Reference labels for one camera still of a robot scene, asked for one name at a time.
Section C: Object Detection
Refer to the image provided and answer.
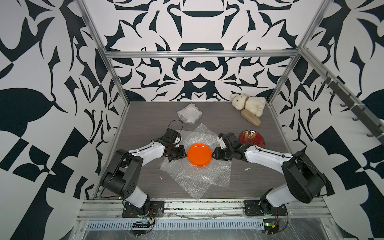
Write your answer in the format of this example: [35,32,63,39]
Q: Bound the red floral dinner plate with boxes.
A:
[240,130,265,148]

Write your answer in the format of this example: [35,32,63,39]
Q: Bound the clear bubble wrap sheet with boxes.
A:
[170,123,211,200]
[160,126,232,188]

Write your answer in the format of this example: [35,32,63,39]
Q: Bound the orange bubble plate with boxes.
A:
[187,144,212,167]

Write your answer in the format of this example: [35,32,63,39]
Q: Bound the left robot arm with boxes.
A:
[101,128,187,215]

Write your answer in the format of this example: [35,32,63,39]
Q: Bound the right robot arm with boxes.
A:
[212,133,328,208]

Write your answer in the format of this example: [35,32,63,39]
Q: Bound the tan wooden brush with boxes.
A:
[241,109,262,127]

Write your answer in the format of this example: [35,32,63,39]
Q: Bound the white plush bunny toy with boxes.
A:
[230,94,266,117]

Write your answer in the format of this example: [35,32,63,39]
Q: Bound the right electronics board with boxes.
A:
[262,219,280,236]

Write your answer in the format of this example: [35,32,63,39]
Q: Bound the electronics board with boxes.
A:
[262,219,280,236]
[131,218,156,236]

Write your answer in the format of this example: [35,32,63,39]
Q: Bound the left electronics board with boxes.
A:
[131,218,156,236]

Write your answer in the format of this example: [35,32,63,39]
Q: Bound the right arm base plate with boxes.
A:
[244,200,287,217]

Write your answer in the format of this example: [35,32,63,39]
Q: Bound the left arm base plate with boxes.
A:
[122,201,165,218]

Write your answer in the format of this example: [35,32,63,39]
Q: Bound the aluminium frame rail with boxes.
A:
[105,50,298,59]

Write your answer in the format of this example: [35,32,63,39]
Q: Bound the black wall hook rail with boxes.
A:
[321,72,384,145]

